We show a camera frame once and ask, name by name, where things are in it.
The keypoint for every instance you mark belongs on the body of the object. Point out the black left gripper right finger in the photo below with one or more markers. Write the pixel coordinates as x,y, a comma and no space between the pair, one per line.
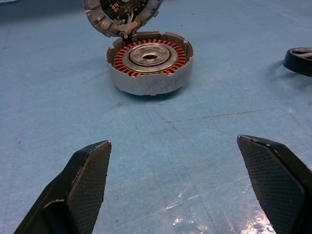
280,190

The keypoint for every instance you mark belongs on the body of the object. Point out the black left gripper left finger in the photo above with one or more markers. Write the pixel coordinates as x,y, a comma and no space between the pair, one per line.
85,195

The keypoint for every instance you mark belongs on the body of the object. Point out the silver motor stator housing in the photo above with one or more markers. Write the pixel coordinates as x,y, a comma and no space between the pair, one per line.
146,85

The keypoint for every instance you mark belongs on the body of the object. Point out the small black round object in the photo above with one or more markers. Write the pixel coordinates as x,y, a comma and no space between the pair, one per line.
295,64

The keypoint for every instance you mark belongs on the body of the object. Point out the silver motor cover lid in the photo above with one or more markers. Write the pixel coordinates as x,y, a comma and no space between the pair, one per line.
97,17

